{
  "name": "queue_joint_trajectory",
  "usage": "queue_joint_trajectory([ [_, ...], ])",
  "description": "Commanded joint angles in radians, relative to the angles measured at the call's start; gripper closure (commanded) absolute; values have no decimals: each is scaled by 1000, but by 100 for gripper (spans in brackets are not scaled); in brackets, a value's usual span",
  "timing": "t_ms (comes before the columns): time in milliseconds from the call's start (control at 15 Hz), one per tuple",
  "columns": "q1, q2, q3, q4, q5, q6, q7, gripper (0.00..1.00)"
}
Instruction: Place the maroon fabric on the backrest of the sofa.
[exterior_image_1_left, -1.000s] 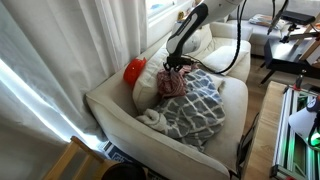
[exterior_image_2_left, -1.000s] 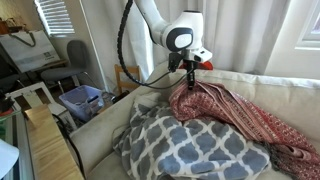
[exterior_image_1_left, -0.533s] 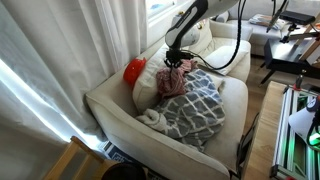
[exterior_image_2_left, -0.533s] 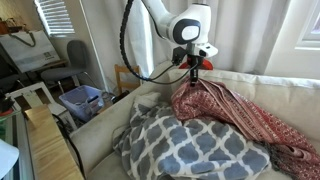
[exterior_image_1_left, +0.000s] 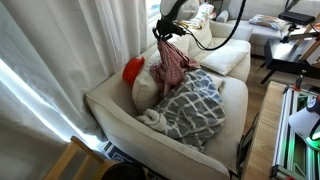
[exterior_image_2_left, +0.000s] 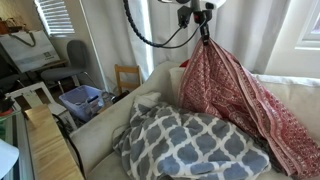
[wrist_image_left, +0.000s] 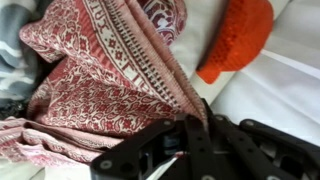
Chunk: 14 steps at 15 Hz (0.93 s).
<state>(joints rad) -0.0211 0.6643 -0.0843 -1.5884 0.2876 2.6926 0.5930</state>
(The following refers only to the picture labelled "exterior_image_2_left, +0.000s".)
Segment blue white patterned blanket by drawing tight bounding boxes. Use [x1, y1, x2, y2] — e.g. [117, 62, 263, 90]
[112, 92, 272, 180]

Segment blue plastic basket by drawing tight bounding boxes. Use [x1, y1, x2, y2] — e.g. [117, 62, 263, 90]
[58, 84, 106, 123]

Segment small wooden chair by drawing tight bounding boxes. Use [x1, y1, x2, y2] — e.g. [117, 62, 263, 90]
[114, 63, 143, 96]

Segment maroon patterned fabric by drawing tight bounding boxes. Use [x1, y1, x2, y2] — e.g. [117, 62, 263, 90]
[176, 37, 320, 180]

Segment white tote bag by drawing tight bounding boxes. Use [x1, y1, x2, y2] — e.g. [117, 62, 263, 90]
[0, 29, 62, 74]

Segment black floor cable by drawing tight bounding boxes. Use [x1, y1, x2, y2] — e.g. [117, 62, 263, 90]
[51, 113, 87, 178]

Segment white rounded object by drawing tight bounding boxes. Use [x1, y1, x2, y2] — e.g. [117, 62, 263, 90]
[0, 138, 20, 180]

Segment white curtain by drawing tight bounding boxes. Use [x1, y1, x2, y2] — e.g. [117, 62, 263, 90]
[80, 0, 292, 92]

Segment white window frame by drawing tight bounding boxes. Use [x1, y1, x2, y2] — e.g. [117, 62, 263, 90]
[294, 0, 320, 51]

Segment cream pillow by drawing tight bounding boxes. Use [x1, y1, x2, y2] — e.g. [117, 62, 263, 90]
[168, 66, 188, 105]

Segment black corrugated cable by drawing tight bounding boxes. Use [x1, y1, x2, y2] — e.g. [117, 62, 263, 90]
[122, 0, 209, 50]

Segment light wooden plank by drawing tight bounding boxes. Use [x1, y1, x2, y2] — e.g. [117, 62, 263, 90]
[23, 103, 85, 180]

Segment white window blinds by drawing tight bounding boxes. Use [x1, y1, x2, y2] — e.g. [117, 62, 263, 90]
[33, 0, 76, 38]

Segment gray office chair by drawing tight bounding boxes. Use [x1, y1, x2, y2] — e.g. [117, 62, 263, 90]
[39, 39, 98, 94]

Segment white wooden frame table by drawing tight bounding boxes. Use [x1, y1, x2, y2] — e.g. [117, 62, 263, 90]
[5, 81, 78, 134]

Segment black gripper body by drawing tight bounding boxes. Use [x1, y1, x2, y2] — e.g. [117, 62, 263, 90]
[177, 0, 215, 28]

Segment cream sofa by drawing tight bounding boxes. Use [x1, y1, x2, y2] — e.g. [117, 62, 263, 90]
[69, 60, 320, 180]

